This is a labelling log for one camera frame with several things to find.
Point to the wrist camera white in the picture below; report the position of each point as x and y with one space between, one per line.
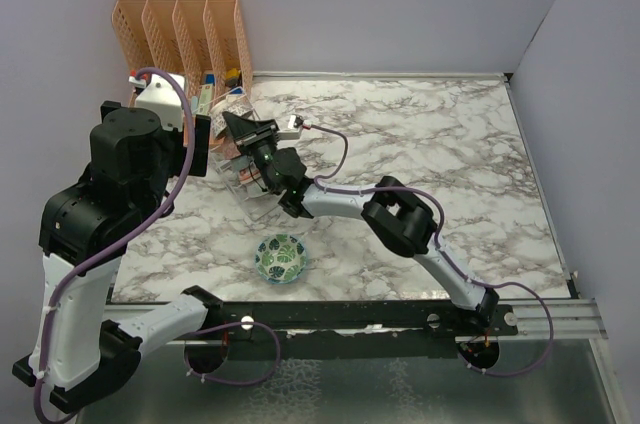
154 93
294 127

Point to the green leaf blue-rim bowl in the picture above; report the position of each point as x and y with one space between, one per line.
281 258

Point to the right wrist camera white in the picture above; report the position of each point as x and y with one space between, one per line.
294 127

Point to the peach plastic desk organizer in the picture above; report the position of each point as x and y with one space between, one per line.
185 37

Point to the grey dotted red-rim bowl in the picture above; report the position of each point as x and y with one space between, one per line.
240 163

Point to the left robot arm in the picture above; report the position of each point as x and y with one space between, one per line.
136 168

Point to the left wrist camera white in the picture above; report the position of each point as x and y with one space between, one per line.
154 93

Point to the yellow grey stamp block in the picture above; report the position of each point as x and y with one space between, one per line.
233 78

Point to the orange floral bowl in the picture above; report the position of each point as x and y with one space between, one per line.
251 176

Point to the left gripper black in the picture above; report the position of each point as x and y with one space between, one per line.
198 163

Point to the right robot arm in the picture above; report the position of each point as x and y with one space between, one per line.
396 214

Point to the red flower black-inside bowl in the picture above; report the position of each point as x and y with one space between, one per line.
230 151

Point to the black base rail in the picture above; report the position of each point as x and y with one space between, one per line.
329 330

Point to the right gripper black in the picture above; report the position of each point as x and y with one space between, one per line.
242 132

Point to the green stationery box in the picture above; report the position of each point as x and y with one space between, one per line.
202 101

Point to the white wire dish rack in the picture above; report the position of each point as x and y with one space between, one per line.
252 199

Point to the black white radial bowl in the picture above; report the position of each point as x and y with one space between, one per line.
237 104

